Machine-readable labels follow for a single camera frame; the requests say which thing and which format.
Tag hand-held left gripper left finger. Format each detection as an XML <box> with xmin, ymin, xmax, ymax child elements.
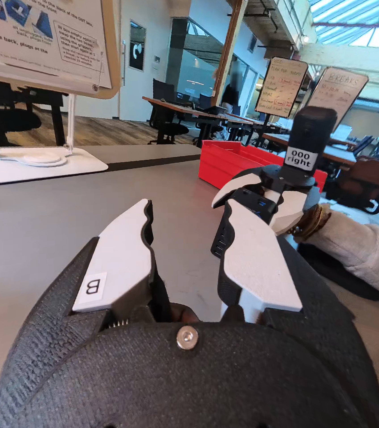
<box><xmin>72</xmin><ymin>199</ymin><xmax>159</xmax><ymax>313</ymax></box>

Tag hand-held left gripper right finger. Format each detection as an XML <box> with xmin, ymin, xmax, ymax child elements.
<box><xmin>218</xmin><ymin>199</ymin><xmax>303</xmax><ymax>324</ymax></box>

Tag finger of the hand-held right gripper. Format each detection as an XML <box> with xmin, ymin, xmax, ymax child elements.
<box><xmin>211</xmin><ymin>173</ymin><xmax>263</xmax><ymax>209</ymax></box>
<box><xmin>269</xmin><ymin>190</ymin><xmax>308</xmax><ymax>237</ymax></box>

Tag matte black usb hub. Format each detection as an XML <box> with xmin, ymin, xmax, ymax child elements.
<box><xmin>210</xmin><ymin>187</ymin><xmax>282</xmax><ymax>259</ymax></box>

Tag red plastic bin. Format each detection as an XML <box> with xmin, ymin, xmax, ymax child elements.
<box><xmin>198</xmin><ymin>140</ymin><xmax>328</xmax><ymax>193</ymax></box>

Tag wooden table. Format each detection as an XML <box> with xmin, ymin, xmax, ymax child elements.
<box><xmin>142</xmin><ymin>96</ymin><xmax>254</xmax><ymax>148</ymax></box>
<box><xmin>262</xmin><ymin>132</ymin><xmax>357</xmax><ymax>168</ymax></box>

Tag whiteboard with handwriting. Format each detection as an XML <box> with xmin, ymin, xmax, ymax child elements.
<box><xmin>305</xmin><ymin>67</ymin><xmax>369</xmax><ymax>132</ymax></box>
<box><xmin>254</xmin><ymin>57</ymin><xmax>309</xmax><ymax>118</ymax></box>

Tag brown office chair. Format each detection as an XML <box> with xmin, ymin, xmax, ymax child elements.
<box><xmin>335</xmin><ymin>156</ymin><xmax>379</xmax><ymax>214</ymax></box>

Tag black office chair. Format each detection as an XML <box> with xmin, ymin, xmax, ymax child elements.
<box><xmin>0</xmin><ymin>78</ymin><xmax>43</xmax><ymax>148</ymax></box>
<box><xmin>148</xmin><ymin>78</ymin><xmax>190</xmax><ymax>145</ymax></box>

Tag black phone icon sign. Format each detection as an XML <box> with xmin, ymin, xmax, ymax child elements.
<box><xmin>129</xmin><ymin>20</ymin><xmax>146</xmax><ymax>72</ymax></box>

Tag printed instruction poster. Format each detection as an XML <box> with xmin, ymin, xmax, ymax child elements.
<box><xmin>0</xmin><ymin>0</ymin><xmax>113</xmax><ymax>90</ymax></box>

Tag gold bracelets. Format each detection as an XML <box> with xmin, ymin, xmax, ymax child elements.
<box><xmin>286</xmin><ymin>203</ymin><xmax>332</xmax><ymax>243</ymax></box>

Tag wooden support post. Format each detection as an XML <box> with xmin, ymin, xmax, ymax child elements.
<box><xmin>211</xmin><ymin>0</ymin><xmax>248</xmax><ymax>106</ymax></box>

